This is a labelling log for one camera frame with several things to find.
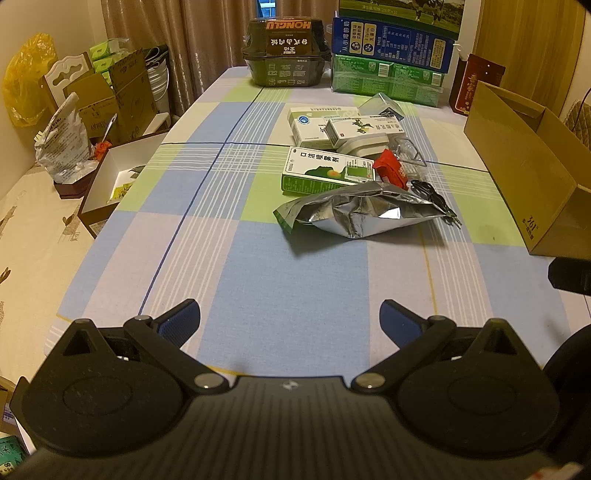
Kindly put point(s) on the dark noodle carton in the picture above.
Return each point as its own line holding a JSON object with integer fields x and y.
{"x": 286, "y": 51}

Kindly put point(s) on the open cardboard box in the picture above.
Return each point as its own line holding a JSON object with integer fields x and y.
{"x": 540, "y": 167}

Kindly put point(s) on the wire rack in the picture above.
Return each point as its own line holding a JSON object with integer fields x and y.
{"x": 407, "y": 151}

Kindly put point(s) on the white blue-logo medicine box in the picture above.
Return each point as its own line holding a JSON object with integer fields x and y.
{"x": 309, "y": 132}

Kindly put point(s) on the grey printed plastic bag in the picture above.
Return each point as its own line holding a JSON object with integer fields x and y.
{"x": 63, "y": 148}

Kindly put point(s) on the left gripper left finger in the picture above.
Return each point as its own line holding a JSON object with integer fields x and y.
{"x": 159, "y": 341}

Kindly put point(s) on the white shallow open box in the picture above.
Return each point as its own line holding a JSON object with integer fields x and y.
{"x": 114, "y": 177}

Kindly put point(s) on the silver foil bag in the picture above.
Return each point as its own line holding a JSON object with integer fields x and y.
{"x": 360, "y": 211}

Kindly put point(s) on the green wrapped carton pack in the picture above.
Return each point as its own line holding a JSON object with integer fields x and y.
{"x": 362, "y": 76}

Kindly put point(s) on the checked tablecloth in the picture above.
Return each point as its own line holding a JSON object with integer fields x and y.
{"x": 198, "y": 223}

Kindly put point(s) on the small red packet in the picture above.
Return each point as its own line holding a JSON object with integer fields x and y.
{"x": 390, "y": 170}

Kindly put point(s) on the blue milk carton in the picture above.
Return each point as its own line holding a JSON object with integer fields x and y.
{"x": 381, "y": 41}

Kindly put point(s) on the beige curtain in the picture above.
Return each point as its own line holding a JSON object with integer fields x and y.
{"x": 204, "y": 38}

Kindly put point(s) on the green white spray box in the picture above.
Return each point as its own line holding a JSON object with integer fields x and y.
{"x": 310, "y": 171}

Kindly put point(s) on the white medicine box underneath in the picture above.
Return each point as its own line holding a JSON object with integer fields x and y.
{"x": 305, "y": 113}

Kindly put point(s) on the white green-bird ointment box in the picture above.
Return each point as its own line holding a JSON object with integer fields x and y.
{"x": 341, "y": 130}

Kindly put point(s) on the cow picture milk carton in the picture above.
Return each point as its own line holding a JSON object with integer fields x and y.
{"x": 440, "y": 17}

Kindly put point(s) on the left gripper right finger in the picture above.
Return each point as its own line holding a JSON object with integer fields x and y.
{"x": 419, "y": 340}

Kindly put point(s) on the brown cardboard boxes stack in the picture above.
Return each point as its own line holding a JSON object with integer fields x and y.
{"x": 119, "y": 109}

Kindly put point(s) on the quilted chair cushion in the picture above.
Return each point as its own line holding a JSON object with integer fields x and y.
{"x": 578, "y": 121}

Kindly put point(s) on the yellow plastic bag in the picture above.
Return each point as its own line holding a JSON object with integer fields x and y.
{"x": 23, "y": 98}

